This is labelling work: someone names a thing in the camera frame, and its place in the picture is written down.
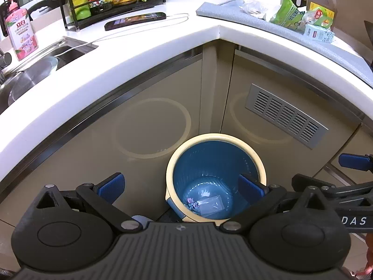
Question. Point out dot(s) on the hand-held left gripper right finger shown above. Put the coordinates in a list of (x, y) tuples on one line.
[(250, 188)]

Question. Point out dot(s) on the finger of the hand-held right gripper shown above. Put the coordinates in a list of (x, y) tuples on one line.
[(354, 162), (306, 182)]

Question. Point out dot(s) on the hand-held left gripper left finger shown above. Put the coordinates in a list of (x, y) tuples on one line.
[(112, 186)]

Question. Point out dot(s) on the blue bin with cream rim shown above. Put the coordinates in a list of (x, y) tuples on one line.
[(204, 157)]

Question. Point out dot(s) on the clear packet green red print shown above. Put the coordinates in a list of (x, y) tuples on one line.
[(317, 16)]

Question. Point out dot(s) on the green snack packet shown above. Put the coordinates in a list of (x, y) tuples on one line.
[(287, 13)]

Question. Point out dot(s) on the person's right hand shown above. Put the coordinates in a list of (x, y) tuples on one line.
[(370, 253)]

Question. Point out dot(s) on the small clear plastic bag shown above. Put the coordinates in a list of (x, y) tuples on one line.
[(211, 202)]

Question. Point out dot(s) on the small purple wrapper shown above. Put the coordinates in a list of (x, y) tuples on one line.
[(192, 203)]

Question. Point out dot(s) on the silver vent grille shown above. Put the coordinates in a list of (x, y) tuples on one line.
[(285, 116)]

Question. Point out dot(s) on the beige corner panel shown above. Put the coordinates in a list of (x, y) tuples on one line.
[(215, 93)]

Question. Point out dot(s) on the beige cabinet door with vent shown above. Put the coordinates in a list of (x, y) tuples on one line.
[(262, 73)]

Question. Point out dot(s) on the small light blue carton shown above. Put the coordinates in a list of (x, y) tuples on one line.
[(317, 33)]

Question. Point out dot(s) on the steel sink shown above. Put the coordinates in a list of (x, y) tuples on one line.
[(72, 49)]

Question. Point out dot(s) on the steel faucet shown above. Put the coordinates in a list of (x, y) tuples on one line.
[(4, 59)]

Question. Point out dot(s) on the black smartphone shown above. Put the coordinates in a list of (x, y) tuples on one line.
[(134, 21)]

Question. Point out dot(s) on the grey counter mat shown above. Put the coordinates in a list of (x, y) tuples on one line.
[(233, 14)]

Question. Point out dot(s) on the pink dish soap bottle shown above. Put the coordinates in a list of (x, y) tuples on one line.
[(22, 32)]

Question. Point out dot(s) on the crumpled clear plastic bag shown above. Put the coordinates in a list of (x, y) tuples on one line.
[(256, 8)]

